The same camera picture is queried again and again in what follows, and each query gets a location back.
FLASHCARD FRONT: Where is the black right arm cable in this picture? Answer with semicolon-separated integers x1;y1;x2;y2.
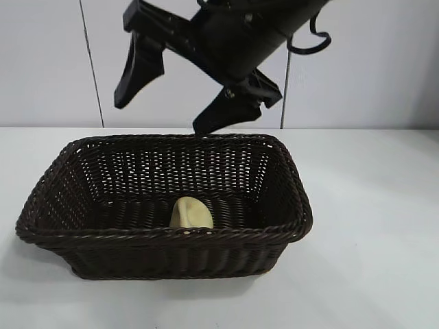
286;15;333;56

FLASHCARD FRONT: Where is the cream round soap bar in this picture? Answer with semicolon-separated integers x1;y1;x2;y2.
169;195;215;230

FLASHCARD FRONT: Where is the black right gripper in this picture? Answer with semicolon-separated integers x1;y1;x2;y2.
112;0;310;136

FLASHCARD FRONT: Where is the dark brown wicker basket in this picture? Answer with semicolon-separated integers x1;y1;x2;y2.
14;132;314;283

